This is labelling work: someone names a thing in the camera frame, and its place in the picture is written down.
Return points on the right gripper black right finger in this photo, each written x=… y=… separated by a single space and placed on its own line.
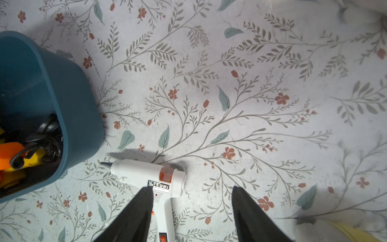
x=251 y=221

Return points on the teal plastic storage box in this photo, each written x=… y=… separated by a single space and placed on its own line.
x=36 y=83

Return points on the white plush toy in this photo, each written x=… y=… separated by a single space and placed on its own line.
x=363 y=12

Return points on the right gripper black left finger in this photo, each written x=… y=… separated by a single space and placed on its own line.
x=132 y=224

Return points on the yellow hot glue gun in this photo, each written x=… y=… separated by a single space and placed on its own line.
x=24 y=159

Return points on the orange hot glue gun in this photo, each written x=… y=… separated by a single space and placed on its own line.
x=8 y=151

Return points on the small yellow grey toy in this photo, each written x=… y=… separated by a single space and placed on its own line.
x=310 y=229

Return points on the white hot glue gun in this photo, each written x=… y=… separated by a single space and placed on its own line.
x=166 y=182

